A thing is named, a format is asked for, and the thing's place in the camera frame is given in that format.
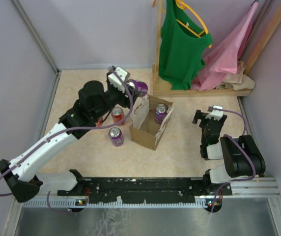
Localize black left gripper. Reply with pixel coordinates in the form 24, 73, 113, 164
93, 72, 141, 120

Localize purple Fanta can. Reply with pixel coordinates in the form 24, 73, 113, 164
126, 79, 148, 97
155, 103, 168, 124
108, 127, 124, 147

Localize burlap canvas bag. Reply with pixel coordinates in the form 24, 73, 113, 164
129, 95, 174, 150

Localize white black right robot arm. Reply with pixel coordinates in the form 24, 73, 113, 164
192, 106, 266, 195

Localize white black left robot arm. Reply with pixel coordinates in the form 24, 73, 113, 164
0, 75, 141, 203

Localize cream cloth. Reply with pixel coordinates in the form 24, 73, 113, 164
216, 61, 255, 90

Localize pink shirt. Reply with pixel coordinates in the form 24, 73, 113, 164
191, 1, 258, 91

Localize green tank top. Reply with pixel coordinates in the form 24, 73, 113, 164
159, 0, 213, 90

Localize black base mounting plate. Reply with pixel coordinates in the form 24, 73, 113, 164
57, 177, 219, 204

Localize yellow clothes hanger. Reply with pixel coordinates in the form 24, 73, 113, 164
152, 0, 213, 52

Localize wooden pole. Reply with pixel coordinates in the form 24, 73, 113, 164
243, 0, 281, 75

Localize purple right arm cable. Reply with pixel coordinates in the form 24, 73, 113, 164
209, 109, 257, 214

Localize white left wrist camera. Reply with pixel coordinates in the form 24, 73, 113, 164
107, 66, 130, 93

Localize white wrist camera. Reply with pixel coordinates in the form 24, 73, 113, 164
107, 66, 130, 93
206, 105, 224, 120

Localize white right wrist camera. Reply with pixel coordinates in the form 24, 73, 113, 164
206, 105, 224, 120

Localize aluminium rail frame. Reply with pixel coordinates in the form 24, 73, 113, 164
1, 0, 281, 236

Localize wooden clothes rack frame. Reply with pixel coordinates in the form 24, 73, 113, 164
151, 0, 281, 98

